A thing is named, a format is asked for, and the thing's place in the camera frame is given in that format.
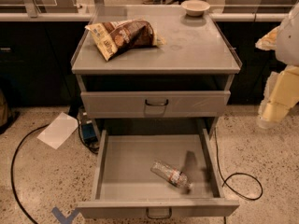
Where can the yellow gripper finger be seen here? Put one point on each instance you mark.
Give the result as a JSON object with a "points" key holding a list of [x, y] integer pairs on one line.
{"points": [[268, 41], [285, 94]]}

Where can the clear plastic water bottle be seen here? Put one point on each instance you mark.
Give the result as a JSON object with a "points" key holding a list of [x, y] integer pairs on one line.
{"points": [[171, 174]]}

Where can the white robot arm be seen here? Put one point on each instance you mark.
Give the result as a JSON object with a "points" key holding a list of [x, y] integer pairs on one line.
{"points": [[281, 92]]}

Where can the grey drawer cabinet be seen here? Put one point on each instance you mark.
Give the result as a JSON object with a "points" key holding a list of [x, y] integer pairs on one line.
{"points": [[195, 57]]}

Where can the closed grey top drawer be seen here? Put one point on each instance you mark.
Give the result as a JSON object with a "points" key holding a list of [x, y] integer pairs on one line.
{"points": [[154, 104]]}

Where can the open grey middle drawer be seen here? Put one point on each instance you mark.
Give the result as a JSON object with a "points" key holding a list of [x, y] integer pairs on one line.
{"points": [[125, 187]]}

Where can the white bowl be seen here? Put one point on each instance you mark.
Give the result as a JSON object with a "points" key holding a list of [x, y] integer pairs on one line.
{"points": [[195, 8]]}

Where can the brown chip bag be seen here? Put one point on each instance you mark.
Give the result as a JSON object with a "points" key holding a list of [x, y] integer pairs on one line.
{"points": [[115, 37]]}

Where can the blue power box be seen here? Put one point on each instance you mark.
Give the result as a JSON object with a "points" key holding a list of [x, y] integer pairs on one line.
{"points": [[88, 133]]}

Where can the white paper sheet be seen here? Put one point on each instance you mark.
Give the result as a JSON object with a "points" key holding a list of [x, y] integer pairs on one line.
{"points": [[58, 131]]}

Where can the white counter rail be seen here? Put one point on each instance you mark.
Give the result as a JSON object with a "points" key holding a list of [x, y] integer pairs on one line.
{"points": [[258, 17]]}

